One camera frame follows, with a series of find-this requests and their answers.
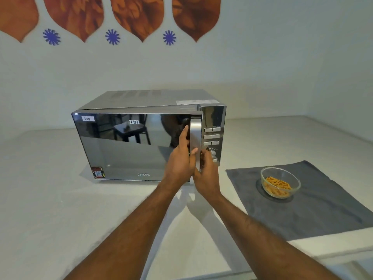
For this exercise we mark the white rectangular label sticker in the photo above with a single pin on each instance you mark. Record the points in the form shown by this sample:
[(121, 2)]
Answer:
[(87, 118)]

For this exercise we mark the person's left thumb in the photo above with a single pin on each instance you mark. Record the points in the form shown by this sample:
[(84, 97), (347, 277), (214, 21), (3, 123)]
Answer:
[(194, 151)]

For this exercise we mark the clear glass bowl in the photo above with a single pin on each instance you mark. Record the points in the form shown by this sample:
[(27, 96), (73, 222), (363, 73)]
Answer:
[(294, 179)]

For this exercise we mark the person's right hand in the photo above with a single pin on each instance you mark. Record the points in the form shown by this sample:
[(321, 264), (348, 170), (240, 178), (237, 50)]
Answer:
[(209, 180)]

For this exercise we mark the silver microwave oven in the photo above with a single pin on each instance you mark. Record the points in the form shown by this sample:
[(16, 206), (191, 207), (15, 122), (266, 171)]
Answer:
[(140, 99)]

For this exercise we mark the group of silver panel buttons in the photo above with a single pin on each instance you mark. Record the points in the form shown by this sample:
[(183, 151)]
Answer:
[(212, 136)]

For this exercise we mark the round silver control knob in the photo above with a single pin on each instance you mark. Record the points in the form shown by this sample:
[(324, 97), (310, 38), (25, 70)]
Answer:
[(211, 152)]

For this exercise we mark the person's left hand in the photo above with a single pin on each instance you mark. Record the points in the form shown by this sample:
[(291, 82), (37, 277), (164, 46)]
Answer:
[(179, 163)]

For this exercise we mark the person's right forearm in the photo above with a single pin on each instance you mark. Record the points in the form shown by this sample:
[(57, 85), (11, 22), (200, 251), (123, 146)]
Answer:
[(256, 239)]

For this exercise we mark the grey cloth mat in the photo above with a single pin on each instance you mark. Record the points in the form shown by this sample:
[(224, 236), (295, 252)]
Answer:
[(320, 207)]

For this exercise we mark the heap of orange pasta pieces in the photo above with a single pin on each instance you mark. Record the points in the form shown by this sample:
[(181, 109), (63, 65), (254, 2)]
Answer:
[(276, 187)]

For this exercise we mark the person's left forearm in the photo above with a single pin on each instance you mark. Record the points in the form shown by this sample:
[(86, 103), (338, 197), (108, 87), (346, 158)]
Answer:
[(128, 230)]

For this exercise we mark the person's right fingers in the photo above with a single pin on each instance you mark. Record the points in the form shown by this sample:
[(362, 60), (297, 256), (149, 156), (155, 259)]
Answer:
[(207, 160)]

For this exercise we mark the red and black sticker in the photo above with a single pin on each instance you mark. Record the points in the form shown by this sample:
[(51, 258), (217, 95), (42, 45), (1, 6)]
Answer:
[(98, 172)]

